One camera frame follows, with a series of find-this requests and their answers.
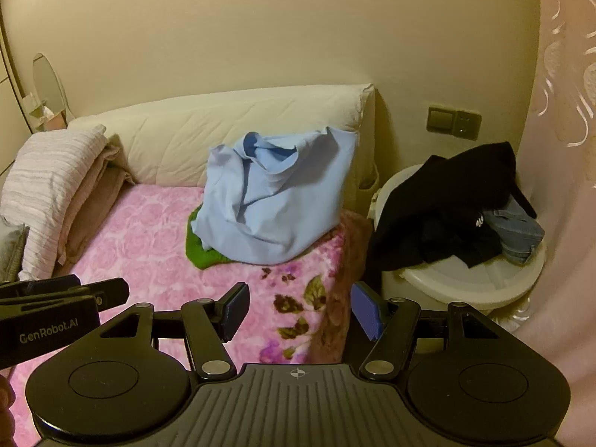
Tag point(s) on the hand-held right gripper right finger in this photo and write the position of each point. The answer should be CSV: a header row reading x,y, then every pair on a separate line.
x,y
367,312

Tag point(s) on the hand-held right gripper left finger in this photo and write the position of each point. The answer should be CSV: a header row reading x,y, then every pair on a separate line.
x,y
235,312

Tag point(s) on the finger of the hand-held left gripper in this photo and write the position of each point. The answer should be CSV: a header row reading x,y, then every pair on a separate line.
x,y
107,294
42,286

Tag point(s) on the light blue sweatshirt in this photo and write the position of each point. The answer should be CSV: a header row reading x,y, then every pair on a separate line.
x,y
279,205

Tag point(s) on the person's left hand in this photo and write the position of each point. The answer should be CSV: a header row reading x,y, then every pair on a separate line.
x,y
5,400

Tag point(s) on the grey pillow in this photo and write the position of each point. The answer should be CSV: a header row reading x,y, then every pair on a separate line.
x,y
11,251

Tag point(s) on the pink floral blanket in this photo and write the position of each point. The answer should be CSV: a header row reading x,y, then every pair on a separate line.
x,y
153,251

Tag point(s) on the green garment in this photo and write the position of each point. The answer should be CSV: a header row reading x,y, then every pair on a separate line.
x,y
201,254

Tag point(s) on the white round stool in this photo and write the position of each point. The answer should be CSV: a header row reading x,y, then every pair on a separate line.
x,y
447,284

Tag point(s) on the beige folded blanket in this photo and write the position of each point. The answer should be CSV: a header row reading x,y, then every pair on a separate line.
x,y
102,186

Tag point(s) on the white striped folded quilt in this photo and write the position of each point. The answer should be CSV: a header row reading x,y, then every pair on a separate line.
x,y
46,172

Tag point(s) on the black garment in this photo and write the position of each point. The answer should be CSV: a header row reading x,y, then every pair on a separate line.
x,y
442,205

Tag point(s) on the blue denim garment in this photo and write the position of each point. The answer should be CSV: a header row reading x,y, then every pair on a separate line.
x,y
517,235

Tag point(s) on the white tissue box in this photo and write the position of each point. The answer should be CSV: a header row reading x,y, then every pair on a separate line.
x,y
37,109

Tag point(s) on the cream headboard cushion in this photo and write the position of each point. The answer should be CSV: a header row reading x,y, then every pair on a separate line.
x,y
186,130

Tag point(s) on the white wardrobe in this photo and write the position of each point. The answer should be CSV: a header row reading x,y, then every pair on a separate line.
x,y
9,93

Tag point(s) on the oval mirror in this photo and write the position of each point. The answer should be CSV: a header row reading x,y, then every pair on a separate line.
x,y
46,79

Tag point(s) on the pink patterned curtain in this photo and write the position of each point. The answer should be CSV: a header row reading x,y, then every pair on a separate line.
x,y
568,195

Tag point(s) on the wall switch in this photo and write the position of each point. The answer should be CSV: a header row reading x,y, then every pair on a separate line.
x,y
441,119

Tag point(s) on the wall socket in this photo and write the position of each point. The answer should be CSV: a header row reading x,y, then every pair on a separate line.
x,y
467,125

